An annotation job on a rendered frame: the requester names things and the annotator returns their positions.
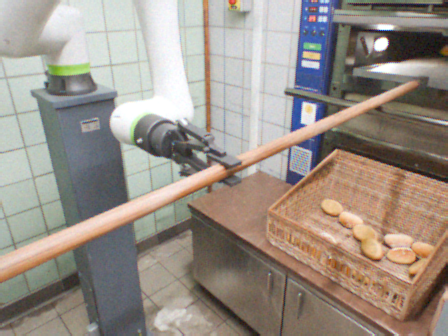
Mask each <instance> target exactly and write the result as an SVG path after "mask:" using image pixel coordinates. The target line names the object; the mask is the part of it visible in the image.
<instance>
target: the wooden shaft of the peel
mask: <svg viewBox="0 0 448 336"><path fill-rule="evenodd" d="M417 88H418V82H417V81H416V80H413V81H411V82H408V83H407V84H405V85H402V86H400V87H397V88H396V89H392V90H391V91H387V92H386V93H383V94H381V95H378V96H377V97H373V98H372V99H370V100H367V101H365V102H362V103H360V104H357V105H355V106H353V107H351V108H347V109H346V110H342V111H341V112H338V113H336V114H335V115H332V116H330V117H327V118H325V119H322V120H321V121H317V122H316V123H312V124H311V125H308V126H306V127H303V128H301V129H299V130H297V131H295V132H292V133H290V134H287V135H285V136H282V137H280V138H278V139H276V140H273V141H271V142H268V143H266V144H263V145H261V146H260V147H256V148H255V149H252V150H250V151H247V152H246V153H242V154H241V155H237V156H236V158H237V159H241V160H242V164H241V165H240V166H237V167H235V168H228V167H226V166H223V165H222V164H217V165H215V166H212V167H210V168H207V169H205V170H203V171H201V172H198V173H196V174H193V175H191V176H188V177H186V178H185V179H181V180H180V181H177V182H175V183H172V184H171V185H167V186H166V187H162V188H161V189H158V190H156V191H153V192H151V193H149V194H147V195H145V196H142V197H140V198H137V199H135V200H132V201H130V202H128V203H126V204H123V205H121V206H118V207H116V208H115V209H111V210H110V211H106V212H105V213H102V214H100V215H97V216H95V217H92V218H91V219H87V220H86V221H82V222H81V223H80V224H76V225H75V226H72V227H70V228H67V229H65V230H62V231H61V232H57V233H55V234H52V235H50V236H49V237H46V238H44V239H41V240H39V241H36V242H35V243H31V244H30V245H26V246H25V247H22V248H20V249H19V250H15V251H14V252H11V253H9V254H6V255H4V256H1V257H0V284H1V283H3V282H6V281H7V280H10V279H11V278H13V277H16V276H17V275H20V274H22V273H25V272H26V271H29V270H30V269H33V268H35V267H38V266H39V265H41V264H43V263H45V262H48V261H50V260H52V259H54V258H56V257H58V256H61V255H63V254H65V253H67V252H68V251H72V250H73V249H76V248H77V247H80V246H82V245H85V244H86V243H89V242H90V241H93V240H95V239H97V238H99V237H100V236H104V235H105V234H108V233H109V232H112V231H113V230H117V229H118V228H121V227H122V226H125V225H127V224H129V223H131V222H132V221H135V220H137V219H140V218H141V217H144V216H145V215H149V214H150V213H153V212H154V211H157V210H158V209H160V208H163V207H164V206H167V205H169V204H172V203H173V202H176V201H177V200H180V199H182V198H185V197H186V196H189V195H190V194H194V193H195V192H196V191H199V190H201V189H203V188H205V187H208V186H209V185H212V184H214V183H217V182H218V181H221V180H222V179H225V178H227V177H229V176H231V175H233V174H235V173H237V172H240V171H241V170H244V169H246V168H248V167H250V166H253V165H254V164H257V163H259V162H262V161H263V160H265V159H267V158H269V157H272V156H274V155H276V154H278V153H280V152H282V151H285V150H286V149H289V148H291V147H294V146H295V145H297V144H299V143H301V142H304V141H306V140H308V139H310V138H312V137H314V136H317V135H319V134H321V133H323V132H325V131H327V130H330V129H332V128H333V127H336V126H337V125H340V124H342V123H344V122H346V121H349V120H351V119H353V118H355V117H357V116H359V115H362V114H364V113H365V112H368V111H369V110H372V109H374V108H377V107H378V106H381V105H382V104H385V103H387V102H390V101H391V100H394V99H396V98H397V97H400V96H401V95H404V94H406V93H409V92H410V91H413V90H414V89H417Z"/></svg>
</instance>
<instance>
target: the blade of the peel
mask: <svg viewBox="0 0 448 336"><path fill-rule="evenodd" d="M353 75H355V76H364V77H368V78H377V79H382V80H391V81H395V82H400V83H403V82H405V83H408V82H410V80H411V79H413V78H416V77H418V76H428V77H429V79H428V85H427V86H426V87H436V88H440V89H448V70H446V69H441V68H435V67H423V66H418V65H406V64H400V63H385V64H380V65H371V66H366V67H362V68H354V70H353Z"/></svg>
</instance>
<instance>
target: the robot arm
mask: <svg viewBox="0 0 448 336"><path fill-rule="evenodd" d="M61 1H62V0H0V57H3V58H6V59H22V58H26V57H36V56H40V55H44V60H45V63H46V67H48V70H46V71H45V72H44V74H45V75H46V76H48V80H46V81H44V87H46V88H48V93H49V94H50V95H57V96H74V95H84V94H87V93H92V92H94V91H97V90H98V85H97V84H96V83H95V81H94V80H93V77H92V76H91V71H90V57H89V48H88V44H87V35H86V31H85V26H84V20H83V16H82V13H81V12H80V10H78V9H77V8H75V7H71V6H68V5H59V3H61ZM133 2H134V7H135V9H136V14H137V16H138V21H139V24H140V27H141V32H142V35H143V40H144V44H145V50H146V53H147V60H148V63H149V72H150V76H151V84H152V87H153V98H151V99H149V100H142V101H137V102H127V103H124V104H121V105H120V106H118V107H117V108H116V109H115V110H114V111H113V114H112V115H111V121H110V125H111V131H112V132H113V135H114V136H115V138H117V140H119V141H120V142H122V143H123V144H128V145H132V146H135V147H138V148H139V149H142V150H143V151H145V152H147V153H149V154H151V155H153V156H154V157H164V158H166V159H172V160H173V161H174V162H175V164H177V165H179V168H180V170H181V171H179V172H178V174H179V176H186V177H188V176H191V175H193V174H196V173H198V172H201V171H203V170H205V169H207V168H210V167H211V166H209V164H207V163H205V162H203V160H202V159H200V158H199V157H197V155H196V153H194V152H192V150H195V151H201V152H203V154H205V153H207V154H206V157H207V158H209V159H211V160H213V161H214V162H218V163H219V164H222V165H223V166H226V167H228V168H235V167H237V166H240V165H241V164H242V160H241V159H237V158H236V157H233V156H231V155H228V154H226V151H225V150H224V149H221V148H220V147H217V146H216V144H214V140H215V137H214V135H212V134H210V133H209V132H206V131H205V130H203V129H201V128H200V127H197V126H196V125H193V124H192V123H191V122H192V119H193V117H194V107H193V104H192V100H191V97H190V91H189V89H188V83H187V80H186V78H187V77H186V70H185V65H184V57H183V53H182V47H181V36H180V29H179V12H178V0H133ZM187 134H188V135H189V136H192V137H193V138H190V137H188V135H187ZM194 138H195V139H194ZM185 164H188V165H189V166H186V165H185ZM190 166H191V167H192V168H190ZM241 182H242V179H241V178H239V177H238V176H235V175H234V174H233V175H231V176H229V177H227V178H225V179H222V180H221V181H218V183H224V184H225V185H228V186H229V187H233V186H235V185H237V184H239V183H241Z"/></svg>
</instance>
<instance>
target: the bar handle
mask: <svg viewBox="0 0 448 336"><path fill-rule="evenodd" d="M345 3H346V4H347V5H368V10H373V6H374V5H429V10H428V12H433V10H434V7H435V6H434V5H444V0H346V1H345Z"/></svg>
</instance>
